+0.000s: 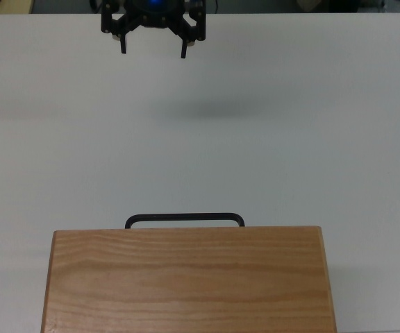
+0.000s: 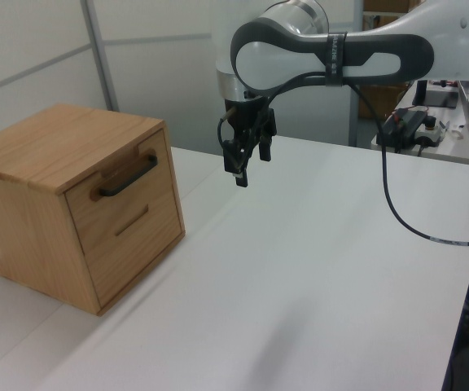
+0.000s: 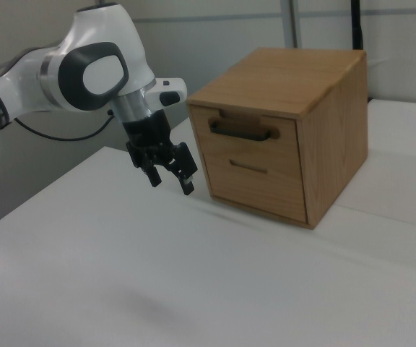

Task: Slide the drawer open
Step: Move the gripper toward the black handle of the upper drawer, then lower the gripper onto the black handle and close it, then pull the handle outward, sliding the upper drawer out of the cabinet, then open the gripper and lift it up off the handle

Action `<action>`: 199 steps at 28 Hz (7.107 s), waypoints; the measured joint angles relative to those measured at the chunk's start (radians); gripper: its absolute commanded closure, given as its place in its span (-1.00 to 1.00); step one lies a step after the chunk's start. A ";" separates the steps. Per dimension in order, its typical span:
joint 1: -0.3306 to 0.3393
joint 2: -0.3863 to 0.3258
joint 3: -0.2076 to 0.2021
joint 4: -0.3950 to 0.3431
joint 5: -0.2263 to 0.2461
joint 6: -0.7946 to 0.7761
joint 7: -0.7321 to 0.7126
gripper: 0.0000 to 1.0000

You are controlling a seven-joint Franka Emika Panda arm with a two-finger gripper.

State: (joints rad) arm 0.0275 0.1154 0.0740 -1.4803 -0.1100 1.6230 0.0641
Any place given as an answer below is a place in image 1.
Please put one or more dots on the pale wooden desk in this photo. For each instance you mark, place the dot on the pale wooden desk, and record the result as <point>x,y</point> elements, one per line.
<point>12,8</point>

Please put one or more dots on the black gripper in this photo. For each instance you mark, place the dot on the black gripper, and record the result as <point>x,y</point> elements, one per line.
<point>155,21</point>

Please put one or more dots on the wooden cabinet box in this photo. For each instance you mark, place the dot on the wooden cabinet box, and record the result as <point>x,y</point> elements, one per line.
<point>186,284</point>

